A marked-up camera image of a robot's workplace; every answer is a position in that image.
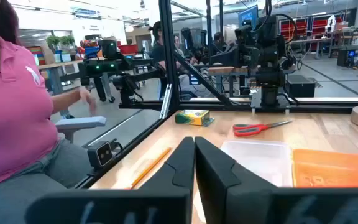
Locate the green potted plant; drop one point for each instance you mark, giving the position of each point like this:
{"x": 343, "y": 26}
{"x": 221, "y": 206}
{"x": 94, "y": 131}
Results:
{"x": 53, "y": 41}
{"x": 67, "y": 40}

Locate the black metal table frame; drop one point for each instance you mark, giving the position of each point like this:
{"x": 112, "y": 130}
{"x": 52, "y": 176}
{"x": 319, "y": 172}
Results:
{"x": 168, "y": 46}

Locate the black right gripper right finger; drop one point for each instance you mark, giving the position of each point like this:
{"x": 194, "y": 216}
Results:
{"x": 216, "y": 180}

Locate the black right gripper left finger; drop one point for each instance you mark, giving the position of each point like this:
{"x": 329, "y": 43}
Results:
{"x": 179, "y": 174}

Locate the green yellow crayon box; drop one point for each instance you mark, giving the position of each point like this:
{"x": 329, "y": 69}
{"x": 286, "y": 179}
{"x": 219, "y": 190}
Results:
{"x": 193, "y": 117}

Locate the person's hand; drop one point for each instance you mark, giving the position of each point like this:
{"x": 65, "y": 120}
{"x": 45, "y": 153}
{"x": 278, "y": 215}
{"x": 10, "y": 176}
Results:
{"x": 87, "y": 99}

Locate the person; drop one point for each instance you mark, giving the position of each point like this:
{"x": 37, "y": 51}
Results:
{"x": 217, "y": 39}
{"x": 158, "y": 53}
{"x": 179, "y": 53}
{"x": 11, "y": 109}

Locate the orange plastic box lid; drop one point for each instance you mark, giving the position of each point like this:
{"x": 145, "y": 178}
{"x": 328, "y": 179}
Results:
{"x": 334, "y": 169}

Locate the blue computer monitor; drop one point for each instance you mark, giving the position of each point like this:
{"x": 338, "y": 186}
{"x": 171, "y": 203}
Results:
{"x": 248, "y": 15}

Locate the yellow wooden pencil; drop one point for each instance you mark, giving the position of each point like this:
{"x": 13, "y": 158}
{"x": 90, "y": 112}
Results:
{"x": 151, "y": 168}

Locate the black background robot arm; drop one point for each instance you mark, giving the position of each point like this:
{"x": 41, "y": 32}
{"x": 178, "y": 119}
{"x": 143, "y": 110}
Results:
{"x": 194, "y": 43}
{"x": 110, "y": 67}

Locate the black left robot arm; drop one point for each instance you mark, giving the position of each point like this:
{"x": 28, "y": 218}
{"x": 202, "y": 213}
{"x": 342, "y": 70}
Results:
{"x": 269, "y": 84}

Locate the wooden background table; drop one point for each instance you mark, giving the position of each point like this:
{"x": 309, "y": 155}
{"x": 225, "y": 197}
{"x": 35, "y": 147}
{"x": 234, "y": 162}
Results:
{"x": 57, "y": 65}

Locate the grey chair armrest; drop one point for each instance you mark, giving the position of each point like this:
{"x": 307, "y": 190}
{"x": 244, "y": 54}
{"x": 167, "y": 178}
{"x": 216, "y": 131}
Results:
{"x": 79, "y": 123}

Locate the clear plastic pencil box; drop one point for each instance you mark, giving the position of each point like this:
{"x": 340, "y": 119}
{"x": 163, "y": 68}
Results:
{"x": 259, "y": 161}

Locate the black box on floor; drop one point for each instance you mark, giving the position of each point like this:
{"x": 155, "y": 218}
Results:
{"x": 300, "y": 85}

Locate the red plastic bin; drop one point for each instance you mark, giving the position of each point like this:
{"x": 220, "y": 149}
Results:
{"x": 127, "y": 49}

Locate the small black camera box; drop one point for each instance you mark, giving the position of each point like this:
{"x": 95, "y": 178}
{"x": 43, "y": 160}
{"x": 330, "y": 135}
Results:
{"x": 100, "y": 154}

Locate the red storage shelf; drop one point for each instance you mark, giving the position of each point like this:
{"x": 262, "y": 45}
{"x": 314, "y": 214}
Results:
{"x": 294, "y": 28}
{"x": 322, "y": 25}

